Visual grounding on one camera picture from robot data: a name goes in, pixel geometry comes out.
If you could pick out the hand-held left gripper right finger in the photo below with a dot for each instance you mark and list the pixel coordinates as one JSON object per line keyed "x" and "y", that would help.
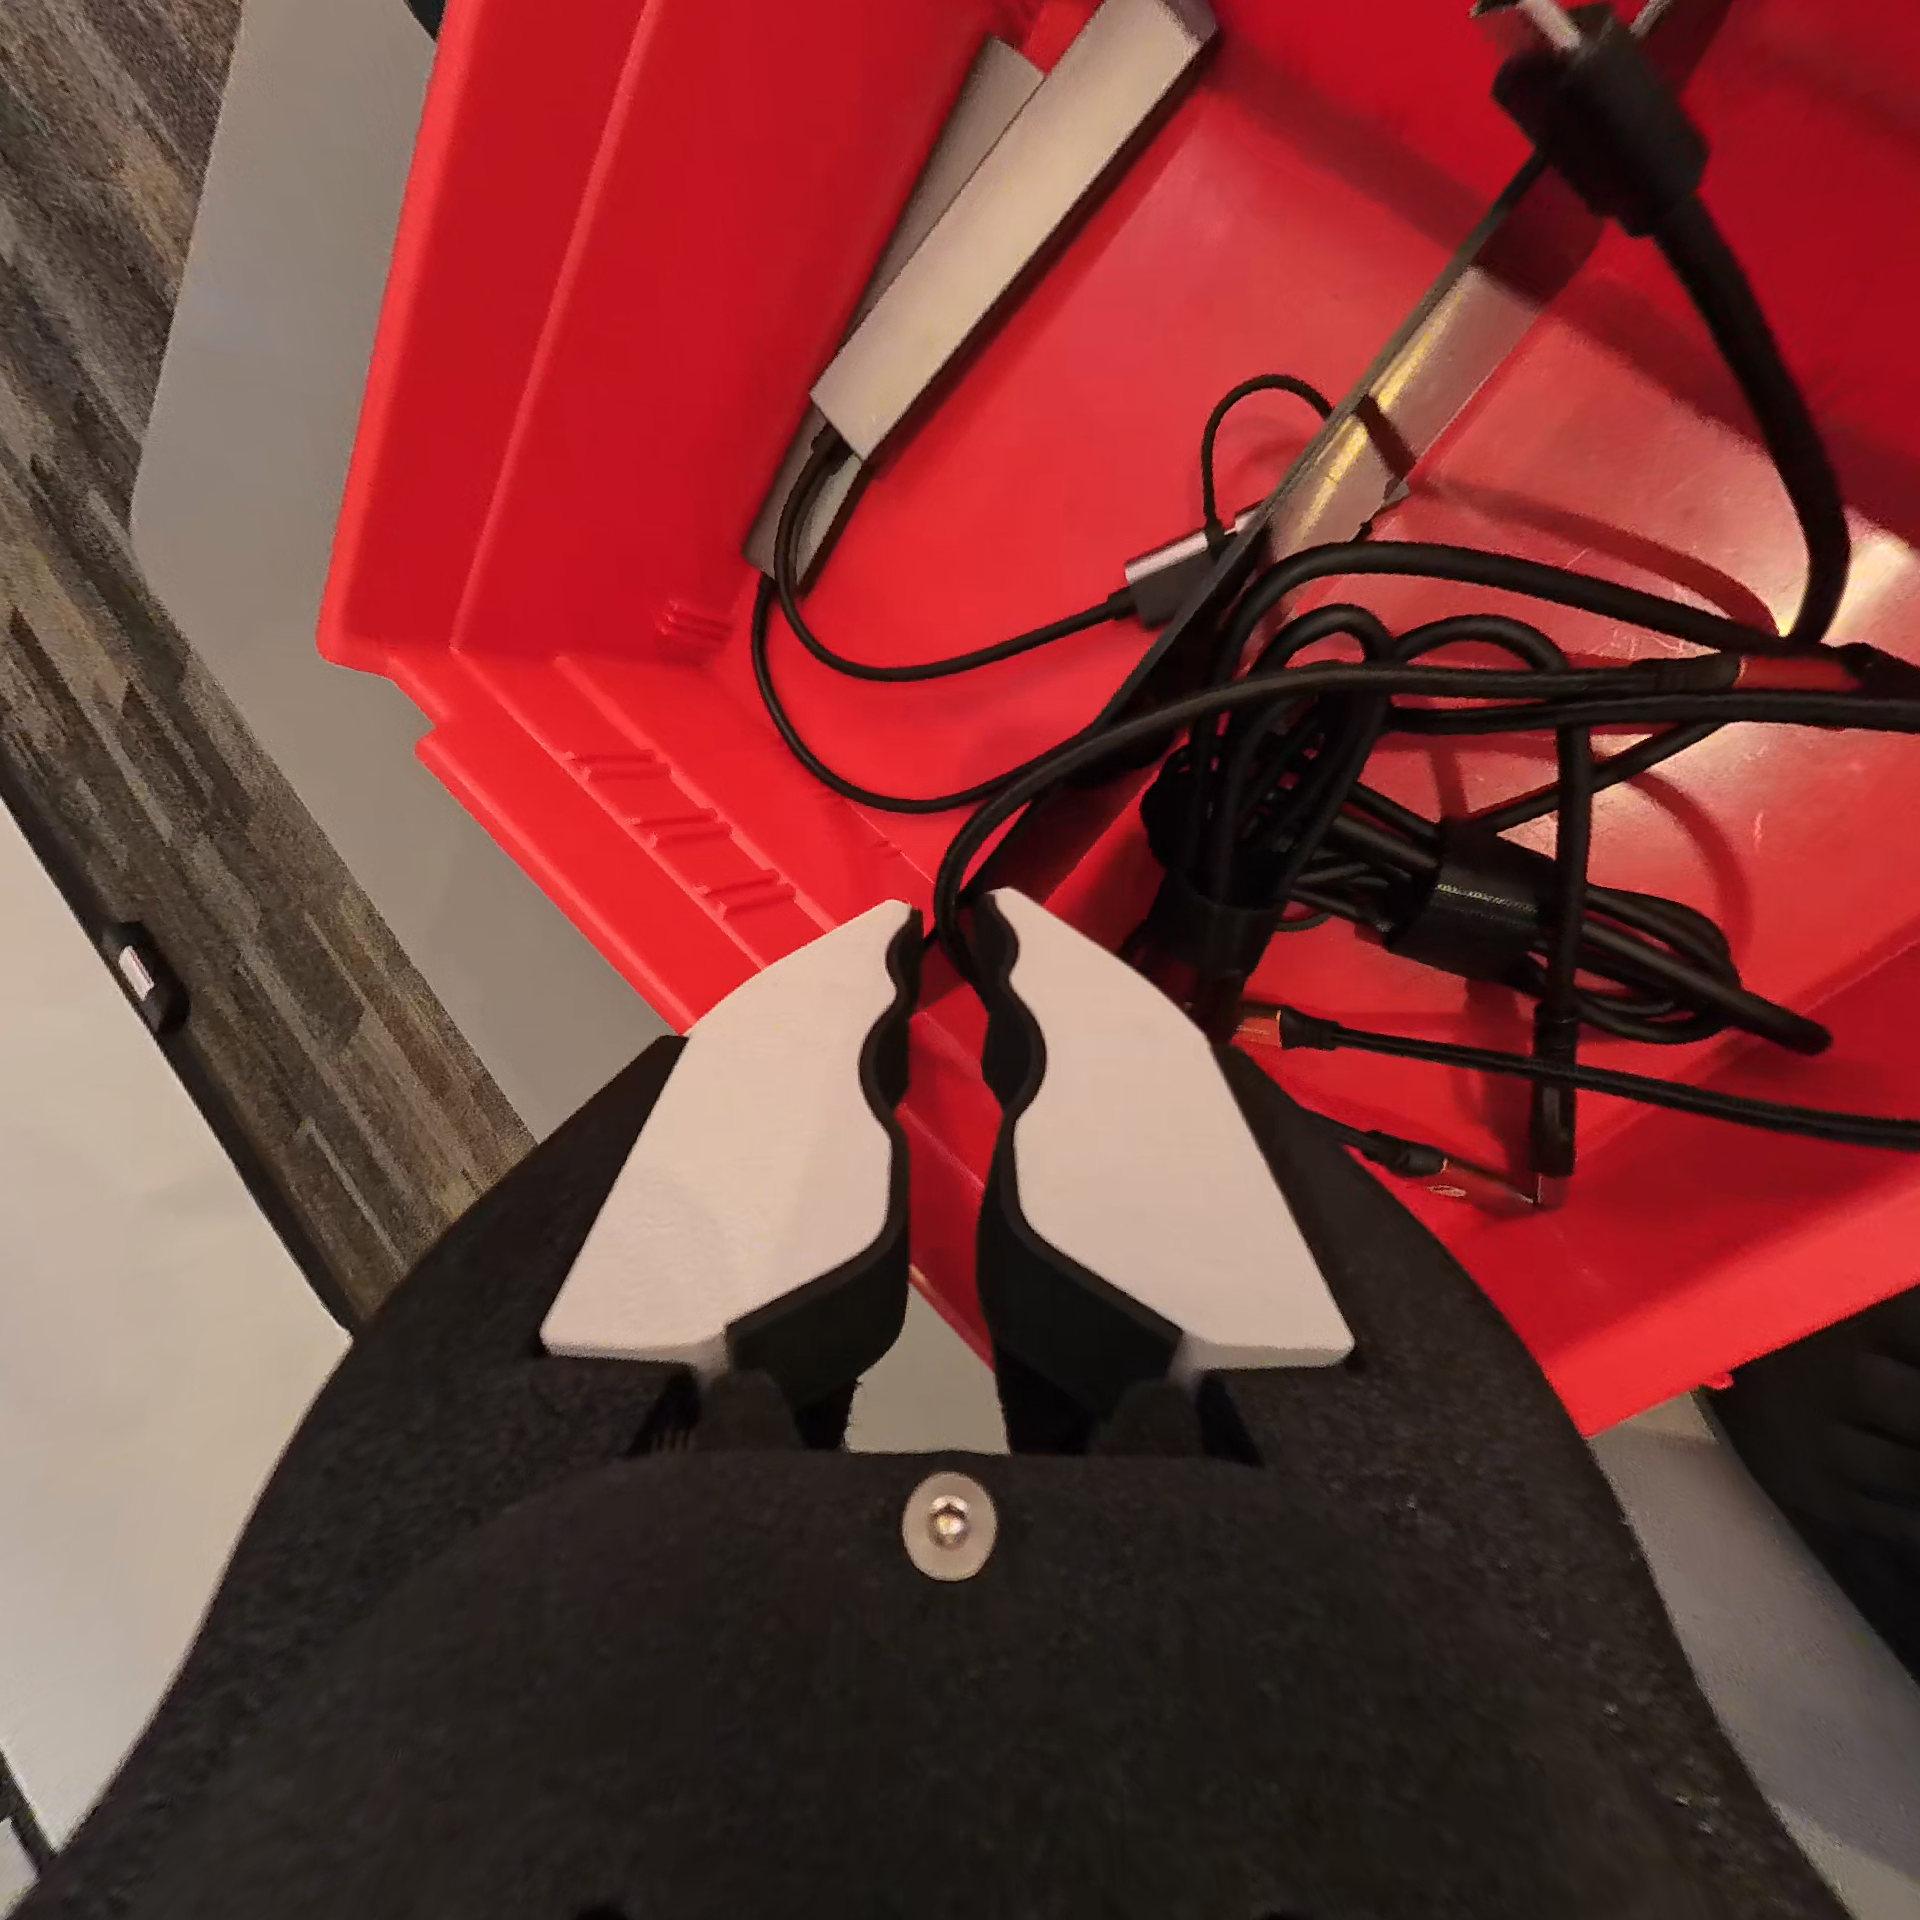
{"x": 1156, "y": 1184}

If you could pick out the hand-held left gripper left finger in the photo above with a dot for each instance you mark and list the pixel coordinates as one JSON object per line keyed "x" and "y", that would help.
{"x": 751, "y": 1184}

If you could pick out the red plastic bin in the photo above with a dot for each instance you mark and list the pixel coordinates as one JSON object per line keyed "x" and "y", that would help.
{"x": 600, "y": 376}

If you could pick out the grey usb hub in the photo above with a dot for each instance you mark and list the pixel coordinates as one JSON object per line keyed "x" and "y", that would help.
{"x": 1020, "y": 224}
{"x": 902, "y": 255}

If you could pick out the black bin divider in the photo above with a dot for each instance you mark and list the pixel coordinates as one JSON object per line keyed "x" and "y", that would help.
{"x": 1440, "y": 359}

